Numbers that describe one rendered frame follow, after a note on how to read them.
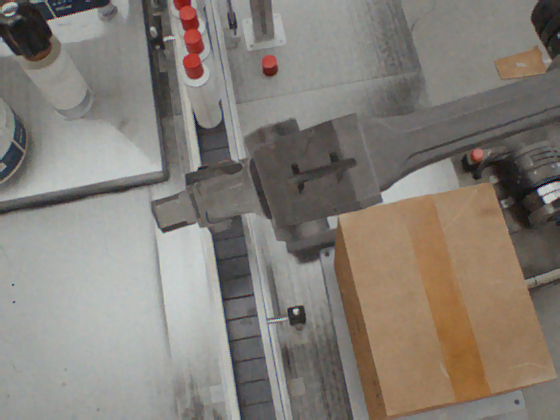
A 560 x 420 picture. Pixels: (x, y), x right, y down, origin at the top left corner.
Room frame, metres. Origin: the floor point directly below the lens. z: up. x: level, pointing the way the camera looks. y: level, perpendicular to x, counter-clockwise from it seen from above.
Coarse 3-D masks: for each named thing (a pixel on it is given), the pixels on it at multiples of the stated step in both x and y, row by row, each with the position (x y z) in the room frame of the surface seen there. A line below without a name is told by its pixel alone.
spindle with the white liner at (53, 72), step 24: (0, 0) 0.76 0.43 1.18; (24, 0) 0.75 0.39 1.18; (0, 24) 0.71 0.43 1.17; (24, 24) 0.71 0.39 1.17; (24, 48) 0.70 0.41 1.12; (48, 48) 0.72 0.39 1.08; (48, 72) 0.70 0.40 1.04; (72, 72) 0.73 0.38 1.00; (48, 96) 0.70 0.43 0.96; (72, 96) 0.70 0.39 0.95
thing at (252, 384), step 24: (216, 144) 0.59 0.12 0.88; (240, 216) 0.43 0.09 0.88; (216, 240) 0.39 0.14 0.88; (240, 240) 0.38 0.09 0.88; (240, 264) 0.34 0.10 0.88; (240, 288) 0.29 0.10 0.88; (240, 312) 0.25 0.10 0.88; (240, 336) 0.20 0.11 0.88; (240, 360) 0.16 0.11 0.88; (264, 360) 0.16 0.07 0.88; (240, 384) 0.12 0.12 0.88; (264, 384) 0.12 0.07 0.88; (240, 408) 0.08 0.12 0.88; (264, 408) 0.07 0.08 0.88
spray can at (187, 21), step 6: (180, 12) 0.76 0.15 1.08; (186, 12) 0.76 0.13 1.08; (192, 12) 0.76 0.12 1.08; (180, 18) 0.75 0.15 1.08; (186, 18) 0.74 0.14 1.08; (192, 18) 0.74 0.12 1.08; (198, 18) 0.76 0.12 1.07; (180, 24) 0.77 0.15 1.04; (186, 24) 0.74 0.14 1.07; (192, 24) 0.74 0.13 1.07; (198, 24) 0.75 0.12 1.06; (204, 24) 0.76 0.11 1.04; (180, 30) 0.75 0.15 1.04; (186, 30) 0.74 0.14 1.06; (204, 30) 0.75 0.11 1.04; (180, 36) 0.74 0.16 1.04; (204, 36) 0.74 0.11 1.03
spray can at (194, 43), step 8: (192, 32) 0.71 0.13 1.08; (200, 32) 0.71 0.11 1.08; (184, 40) 0.70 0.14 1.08; (192, 40) 0.69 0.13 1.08; (200, 40) 0.70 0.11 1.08; (184, 48) 0.71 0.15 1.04; (192, 48) 0.69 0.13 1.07; (200, 48) 0.69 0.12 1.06; (208, 48) 0.70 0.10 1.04; (200, 56) 0.69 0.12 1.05; (208, 56) 0.69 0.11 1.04; (208, 64) 0.69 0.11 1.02; (216, 72) 0.70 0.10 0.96; (216, 80) 0.69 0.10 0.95; (216, 88) 0.69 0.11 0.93
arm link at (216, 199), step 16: (256, 128) 0.28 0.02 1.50; (272, 128) 0.27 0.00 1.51; (288, 128) 0.27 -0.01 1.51; (256, 144) 0.27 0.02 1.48; (224, 176) 0.37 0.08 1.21; (240, 176) 0.27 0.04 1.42; (256, 176) 0.25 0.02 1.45; (192, 192) 0.36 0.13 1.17; (208, 192) 0.33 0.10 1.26; (224, 192) 0.29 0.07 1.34; (240, 192) 0.26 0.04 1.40; (256, 192) 0.24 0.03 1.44; (208, 208) 0.31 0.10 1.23; (224, 208) 0.28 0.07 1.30; (240, 208) 0.25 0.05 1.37; (256, 208) 0.23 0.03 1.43; (208, 224) 0.32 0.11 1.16; (272, 224) 0.21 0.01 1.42; (304, 224) 0.19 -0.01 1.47; (320, 224) 0.19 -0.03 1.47; (288, 240) 0.18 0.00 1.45
